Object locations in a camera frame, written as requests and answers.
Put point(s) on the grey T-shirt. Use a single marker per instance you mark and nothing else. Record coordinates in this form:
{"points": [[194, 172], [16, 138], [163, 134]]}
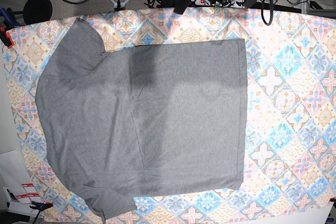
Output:
{"points": [[152, 120]]}

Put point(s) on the white power strip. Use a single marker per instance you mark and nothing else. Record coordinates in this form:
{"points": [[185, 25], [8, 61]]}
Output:
{"points": [[221, 3]]}

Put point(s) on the patterned tablecloth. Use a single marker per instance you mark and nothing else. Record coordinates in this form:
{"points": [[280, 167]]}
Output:
{"points": [[290, 133]]}

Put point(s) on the black round stool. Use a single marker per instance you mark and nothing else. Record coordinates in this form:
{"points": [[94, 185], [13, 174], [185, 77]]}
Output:
{"points": [[36, 11]]}

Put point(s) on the red table clamp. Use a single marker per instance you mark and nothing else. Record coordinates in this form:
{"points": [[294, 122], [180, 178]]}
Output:
{"points": [[6, 38]]}

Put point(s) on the white box with labels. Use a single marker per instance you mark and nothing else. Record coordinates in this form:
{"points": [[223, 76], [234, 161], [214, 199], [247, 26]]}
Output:
{"points": [[19, 188]]}

